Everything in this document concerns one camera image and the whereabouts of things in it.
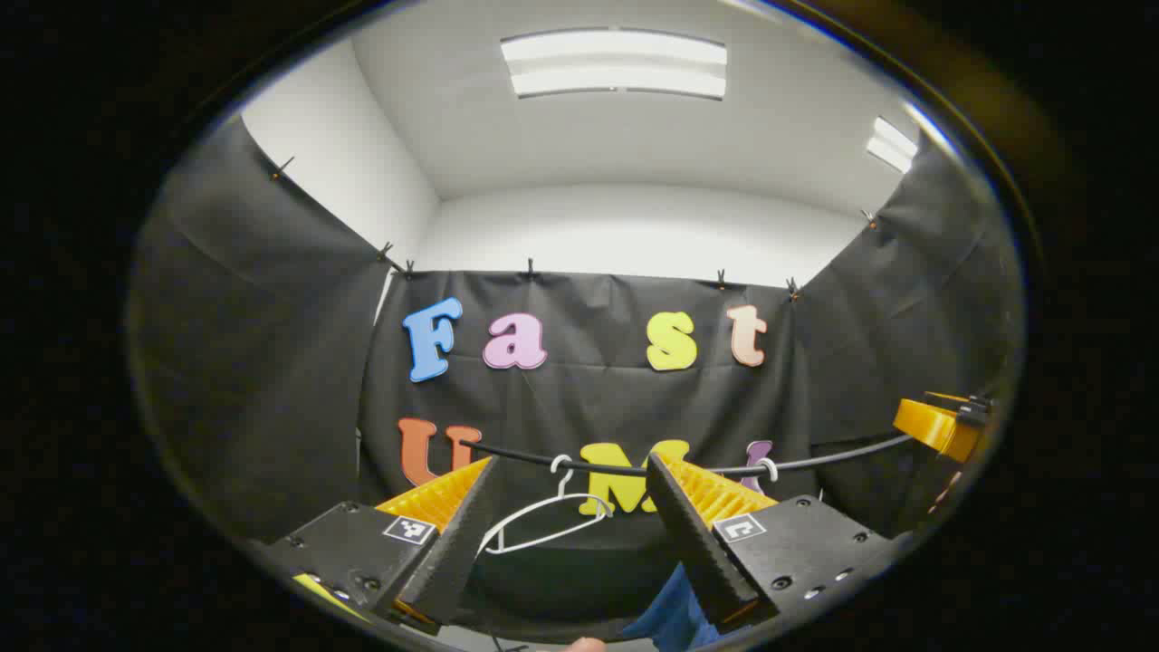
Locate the ceiling light panel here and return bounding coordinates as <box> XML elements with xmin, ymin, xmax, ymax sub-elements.
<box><xmin>500</xmin><ymin>29</ymin><xmax>729</xmax><ymax>101</ymax></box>
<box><xmin>865</xmin><ymin>115</ymin><xmax>921</xmax><ymax>175</ymax></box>

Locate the black backdrop cloth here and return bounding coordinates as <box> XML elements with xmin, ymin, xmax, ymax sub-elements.
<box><xmin>131</xmin><ymin>113</ymin><xmax>1024</xmax><ymax>626</ymax></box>

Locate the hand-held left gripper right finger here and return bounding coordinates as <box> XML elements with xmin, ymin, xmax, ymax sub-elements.
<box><xmin>643</xmin><ymin>451</ymin><xmax>899</xmax><ymax>632</ymax></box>

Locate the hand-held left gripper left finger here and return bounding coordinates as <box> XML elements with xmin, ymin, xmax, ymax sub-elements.
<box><xmin>267</xmin><ymin>455</ymin><xmax>501</xmax><ymax>635</ymax></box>

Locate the black clothes rack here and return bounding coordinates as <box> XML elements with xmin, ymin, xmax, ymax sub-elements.
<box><xmin>462</xmin><ymin>433</ymin><xmax>915</xmax><ymax>478</ymax></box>

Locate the blue knitted sweater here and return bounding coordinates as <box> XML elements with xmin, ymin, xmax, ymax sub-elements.
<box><xmin>623</xmin><ymin>563</ymin><xmax>725</xmax><ymax>652</ymax></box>

